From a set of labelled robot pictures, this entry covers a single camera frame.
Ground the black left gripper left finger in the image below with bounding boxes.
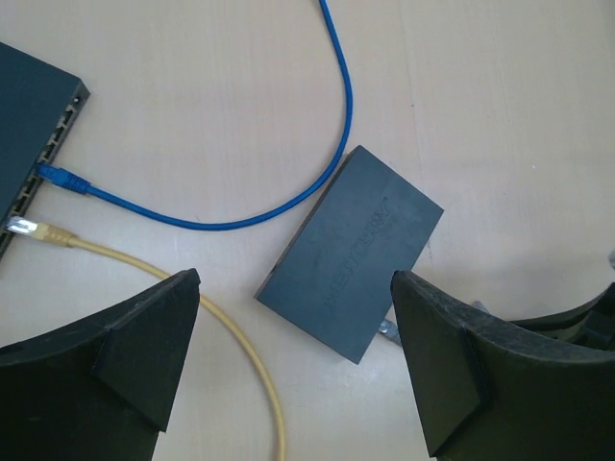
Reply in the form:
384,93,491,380
1,269,200,460

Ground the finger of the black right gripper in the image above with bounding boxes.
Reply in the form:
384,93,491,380
512,283,614,351

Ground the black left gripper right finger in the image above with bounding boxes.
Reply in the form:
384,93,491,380
391,271,614,460

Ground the yellow ethernet cable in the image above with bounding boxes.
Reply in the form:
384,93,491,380
7,215,288,461

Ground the black network switch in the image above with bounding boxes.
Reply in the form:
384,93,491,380
256,146,443,363
1,43,89,253

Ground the blue ethernet cable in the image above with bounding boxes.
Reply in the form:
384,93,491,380
37,0,356,232

